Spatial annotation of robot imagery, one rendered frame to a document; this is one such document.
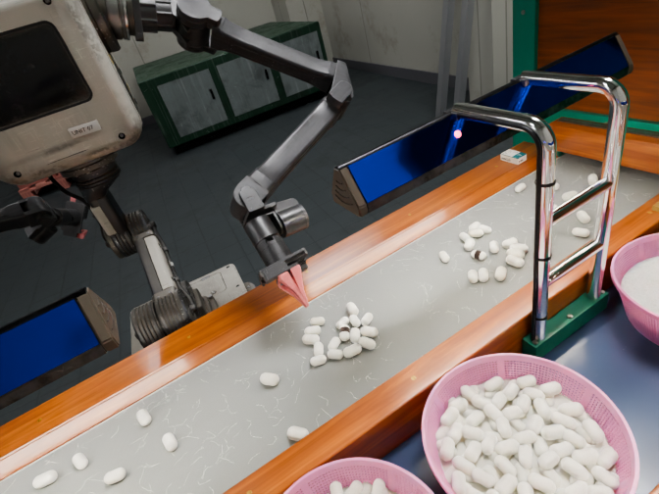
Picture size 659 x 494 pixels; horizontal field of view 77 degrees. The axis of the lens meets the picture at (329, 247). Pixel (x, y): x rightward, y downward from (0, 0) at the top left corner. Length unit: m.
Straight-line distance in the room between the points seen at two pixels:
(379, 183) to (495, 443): 0.41
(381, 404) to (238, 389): 0.29
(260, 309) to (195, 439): 0.29
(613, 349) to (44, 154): 1.18
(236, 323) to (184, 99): 4.22
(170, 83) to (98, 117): 3.94
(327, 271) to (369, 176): 0.42
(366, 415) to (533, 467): 0.24
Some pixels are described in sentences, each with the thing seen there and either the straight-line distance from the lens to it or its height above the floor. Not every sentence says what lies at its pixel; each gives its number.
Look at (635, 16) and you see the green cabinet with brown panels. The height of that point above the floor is 1.09.
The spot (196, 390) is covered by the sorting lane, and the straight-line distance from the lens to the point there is 0.90.
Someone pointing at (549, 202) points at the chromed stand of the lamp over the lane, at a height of 1.00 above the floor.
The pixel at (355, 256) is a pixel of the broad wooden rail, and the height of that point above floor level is 0.77.
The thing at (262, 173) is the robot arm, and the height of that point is 1.03.
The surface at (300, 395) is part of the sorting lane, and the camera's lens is 0.79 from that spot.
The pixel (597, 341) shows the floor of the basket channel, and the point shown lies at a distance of 0.92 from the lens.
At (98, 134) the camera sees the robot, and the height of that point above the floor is 1.17.
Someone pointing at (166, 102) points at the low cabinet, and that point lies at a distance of 5.01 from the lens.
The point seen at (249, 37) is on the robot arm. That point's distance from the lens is 1.13.
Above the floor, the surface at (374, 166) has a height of 1.09.
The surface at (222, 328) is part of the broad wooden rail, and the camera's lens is 0.95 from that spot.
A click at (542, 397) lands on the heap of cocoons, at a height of 0.74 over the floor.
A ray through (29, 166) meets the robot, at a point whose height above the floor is 1.16.
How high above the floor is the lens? 1.35
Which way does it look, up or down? 33 degrees down
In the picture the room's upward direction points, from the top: 17 degrees counter-clockwise
